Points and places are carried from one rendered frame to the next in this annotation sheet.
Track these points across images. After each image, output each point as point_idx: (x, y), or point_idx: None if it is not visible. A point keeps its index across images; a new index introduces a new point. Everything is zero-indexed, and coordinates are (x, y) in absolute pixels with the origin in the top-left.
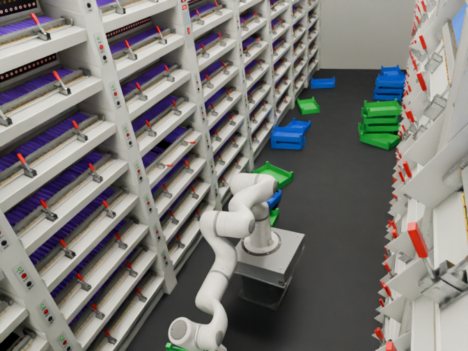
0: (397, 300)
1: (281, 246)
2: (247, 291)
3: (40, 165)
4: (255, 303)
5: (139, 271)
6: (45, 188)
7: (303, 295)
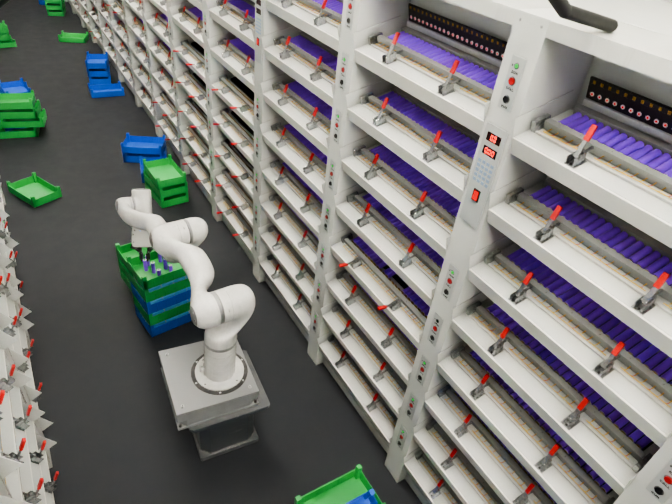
0: None
1: (190, 379)
2: None
3: (291, 107)
4: None
5: (300, 282)
6: None
7: (172, 451)
